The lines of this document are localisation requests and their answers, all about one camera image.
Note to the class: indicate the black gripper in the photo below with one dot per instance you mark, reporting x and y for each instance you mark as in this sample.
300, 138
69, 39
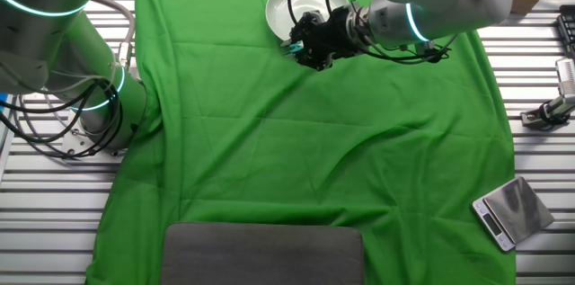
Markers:
343, 33

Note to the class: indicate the blue plastic clothespin clamp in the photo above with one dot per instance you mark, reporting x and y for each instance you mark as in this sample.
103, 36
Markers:
295, 47

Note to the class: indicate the white round bowl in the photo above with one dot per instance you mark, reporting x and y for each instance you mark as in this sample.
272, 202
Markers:
278, 6

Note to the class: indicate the green cloth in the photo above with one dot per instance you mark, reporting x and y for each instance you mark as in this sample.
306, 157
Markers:
269, 150

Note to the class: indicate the grey cushion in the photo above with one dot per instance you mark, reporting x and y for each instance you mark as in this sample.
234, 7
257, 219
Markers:
260, 253

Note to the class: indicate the black keyboard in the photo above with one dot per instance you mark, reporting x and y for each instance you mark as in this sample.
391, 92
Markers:
568, 29

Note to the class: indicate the silver digital kitchen scale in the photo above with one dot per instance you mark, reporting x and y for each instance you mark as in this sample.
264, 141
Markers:
516, 208

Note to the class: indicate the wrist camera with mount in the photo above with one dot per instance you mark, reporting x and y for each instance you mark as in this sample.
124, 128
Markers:
424, 47

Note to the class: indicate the metal camera mount arm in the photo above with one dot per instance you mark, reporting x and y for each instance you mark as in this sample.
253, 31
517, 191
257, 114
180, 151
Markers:
559, 106

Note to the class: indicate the silver exterior camera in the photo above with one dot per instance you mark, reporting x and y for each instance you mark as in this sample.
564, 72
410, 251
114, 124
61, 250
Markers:
567, 76

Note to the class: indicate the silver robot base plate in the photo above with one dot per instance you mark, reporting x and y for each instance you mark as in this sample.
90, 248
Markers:
72, 141

